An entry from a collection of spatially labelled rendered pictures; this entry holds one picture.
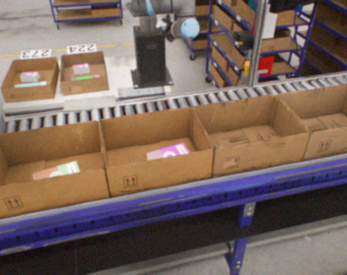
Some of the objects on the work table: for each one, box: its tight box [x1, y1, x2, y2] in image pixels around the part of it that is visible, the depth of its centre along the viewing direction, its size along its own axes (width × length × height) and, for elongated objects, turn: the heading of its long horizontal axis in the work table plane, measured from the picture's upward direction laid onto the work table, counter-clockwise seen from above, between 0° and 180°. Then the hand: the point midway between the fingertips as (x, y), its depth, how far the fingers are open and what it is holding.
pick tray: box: [60, 50, 109, 96], centre depth 221 cm, size 28×38×10 cm
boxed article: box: [20, 72, 40, 83], centre depth 220 cm, size 6×10×5 cm, turn 90°
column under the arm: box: [130, 26, 174, 89], centre depth 215 cm, size 26×26×33 cm
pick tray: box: [0, 56, 60, 103], centre depth 214 cm, size 28×38×10 cm
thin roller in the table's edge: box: [119, 90, 164, 99], centre depth 210 cm, size 2×28×2 cm, turn 101°
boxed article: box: [73, 64, 90, 75], centre depth 228 cm, size 6×10×5 cm, turn 107°
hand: (167, 28), depth 194 cm, fingers open, 14 cm apart
